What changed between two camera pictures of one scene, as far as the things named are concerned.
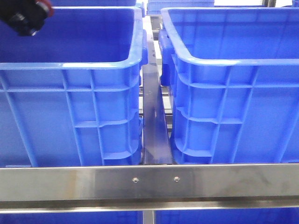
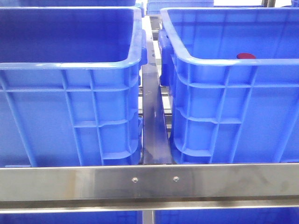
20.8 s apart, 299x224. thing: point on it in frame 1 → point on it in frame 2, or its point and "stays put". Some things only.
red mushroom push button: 26,17 → 245,56
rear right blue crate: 154,7 stays put
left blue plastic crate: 71,95 stays put
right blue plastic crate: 232,74 stays put
